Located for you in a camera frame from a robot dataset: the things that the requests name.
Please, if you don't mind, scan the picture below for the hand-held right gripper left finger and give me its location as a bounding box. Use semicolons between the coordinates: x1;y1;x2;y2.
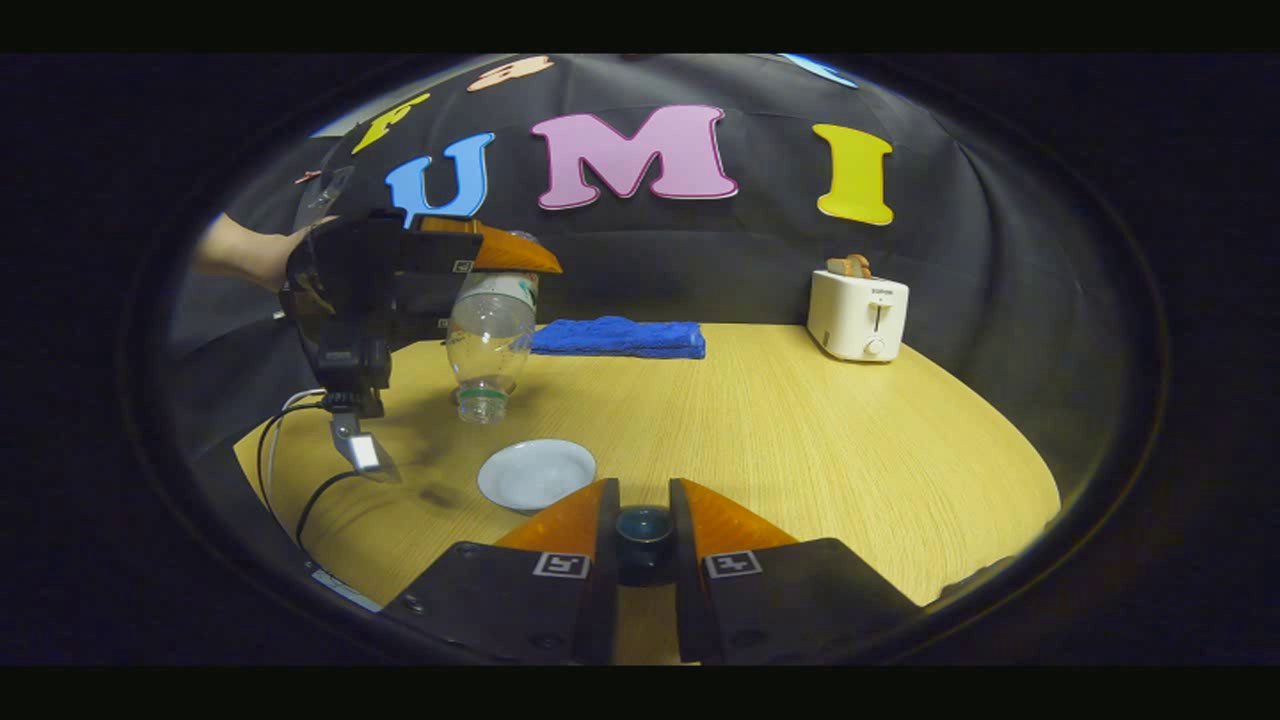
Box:
378;478;621;666

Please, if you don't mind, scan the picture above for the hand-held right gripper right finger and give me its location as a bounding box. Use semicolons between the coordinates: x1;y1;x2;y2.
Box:
668;478;926;666

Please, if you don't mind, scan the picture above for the blue teacup lid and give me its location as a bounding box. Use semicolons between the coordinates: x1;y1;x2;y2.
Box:
614;505;677;588

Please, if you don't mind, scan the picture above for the clear plastic water bottle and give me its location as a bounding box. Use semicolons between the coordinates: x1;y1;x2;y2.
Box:
445;231;542;426

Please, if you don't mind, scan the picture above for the white teacup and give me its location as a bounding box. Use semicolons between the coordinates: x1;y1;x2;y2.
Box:
476;438;598;515

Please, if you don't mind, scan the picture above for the folded blue towel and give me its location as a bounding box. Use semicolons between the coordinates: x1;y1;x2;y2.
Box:
530;316;707;360

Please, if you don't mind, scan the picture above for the black backdrop cloth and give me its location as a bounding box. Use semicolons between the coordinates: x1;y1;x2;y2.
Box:
170;55;1151;501

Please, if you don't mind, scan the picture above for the white toaster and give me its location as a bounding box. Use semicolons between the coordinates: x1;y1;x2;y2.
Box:
807;268;910;363

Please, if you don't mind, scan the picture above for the white cable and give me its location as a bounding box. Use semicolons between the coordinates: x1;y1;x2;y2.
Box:
268;388;327;443

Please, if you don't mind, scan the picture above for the black cable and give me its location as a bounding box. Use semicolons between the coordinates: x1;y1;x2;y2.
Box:
256;400;336;523
294;470;363;551

